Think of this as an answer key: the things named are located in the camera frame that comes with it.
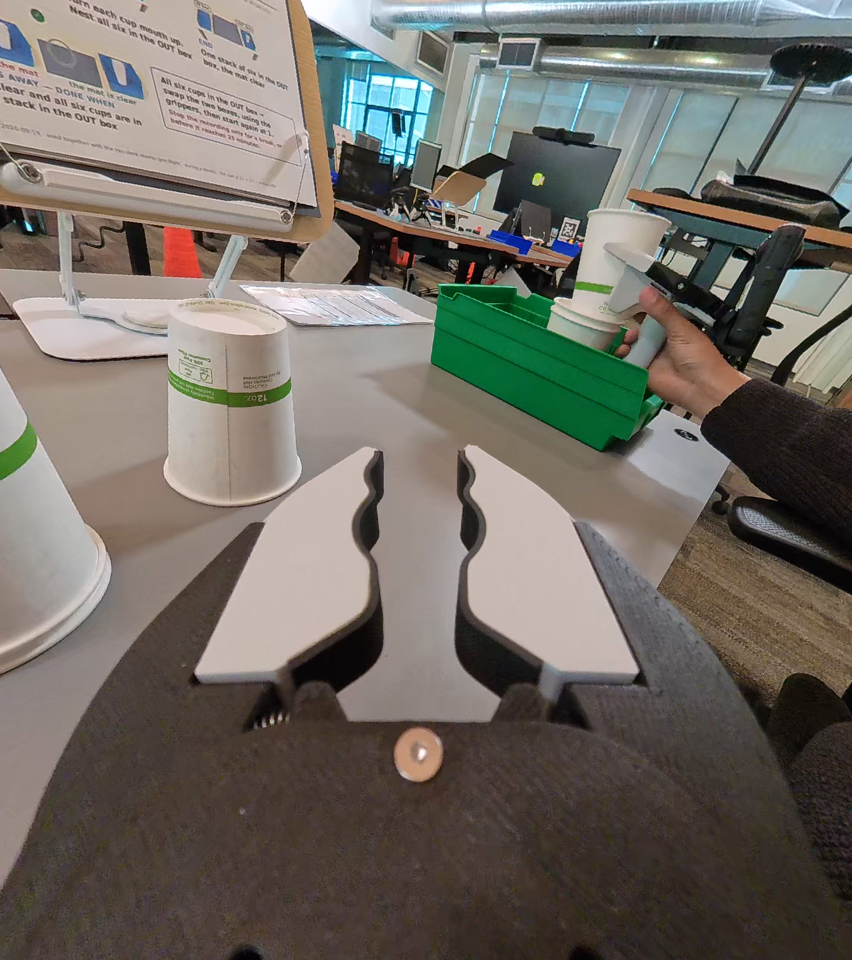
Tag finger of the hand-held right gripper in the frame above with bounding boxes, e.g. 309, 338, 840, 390
603, 242, 658, 322

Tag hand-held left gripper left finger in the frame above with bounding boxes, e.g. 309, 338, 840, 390
193, 447, 385, 714

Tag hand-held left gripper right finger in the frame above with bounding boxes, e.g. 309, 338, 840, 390
456, 444, 641, 706

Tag white paper cup green band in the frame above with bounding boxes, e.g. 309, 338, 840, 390
0, 315, 112, 693
572, 208, 673, 325
163, 298, 304, 508
549, 296, 623, 324
548, 315, 620, 352

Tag green plastic box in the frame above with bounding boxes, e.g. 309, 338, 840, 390
430, 283, 665, 452

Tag person's right forearm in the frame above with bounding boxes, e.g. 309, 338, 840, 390
702, 378, 852, 588

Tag grey desk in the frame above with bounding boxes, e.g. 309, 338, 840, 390
0, 266, 732, 960

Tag person's right hand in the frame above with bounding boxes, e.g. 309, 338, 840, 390
615, 288, 751, 420

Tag black bag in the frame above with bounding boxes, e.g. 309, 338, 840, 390
699, 176, 851, 227

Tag large black display screen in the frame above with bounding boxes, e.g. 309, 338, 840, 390
493, 126, 622, 220

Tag raised wooden edged table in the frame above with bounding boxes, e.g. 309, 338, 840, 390
627, 187, 852, 301

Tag wooden table black legs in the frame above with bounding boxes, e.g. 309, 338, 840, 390
334, 198, 577, 290

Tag black disc on pole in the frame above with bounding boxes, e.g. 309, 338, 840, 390
747, 43, 852, 178

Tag black mesh chair armrest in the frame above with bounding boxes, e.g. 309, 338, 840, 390
726, 495, 852, 725

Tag laminated paper sheet red label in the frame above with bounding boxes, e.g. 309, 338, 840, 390
240, 282, 434, 328

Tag grey tilted board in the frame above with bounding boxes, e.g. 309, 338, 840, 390
291, 221, 360, 285

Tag wooden document stand white base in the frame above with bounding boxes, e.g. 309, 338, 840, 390
0, 0, 335, 362

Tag orange traffic cone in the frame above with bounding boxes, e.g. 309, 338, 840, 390
163, 227, 204, 279

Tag printed instruction sheet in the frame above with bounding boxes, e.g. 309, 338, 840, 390
0, 0, 319, 208

